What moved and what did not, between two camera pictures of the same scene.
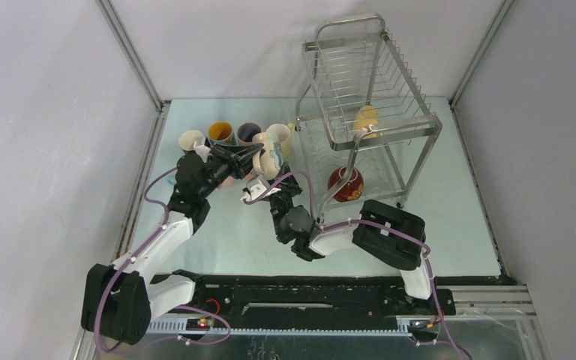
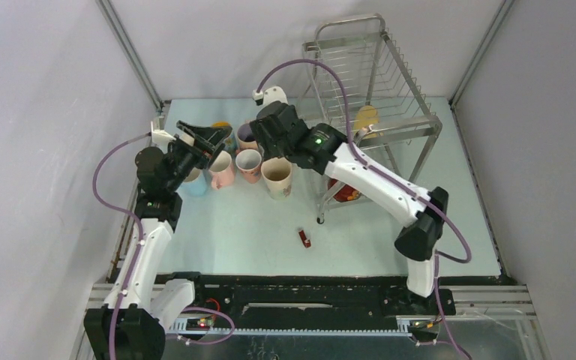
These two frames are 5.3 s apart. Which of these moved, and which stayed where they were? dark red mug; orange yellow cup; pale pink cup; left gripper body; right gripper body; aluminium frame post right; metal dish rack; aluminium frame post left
Moved: left gripper body; right gripper body
Stayed: metal dish rack; pale pink cup; dark red mug; orange yellow cup; aluminium frame post right; aluminium frame post left
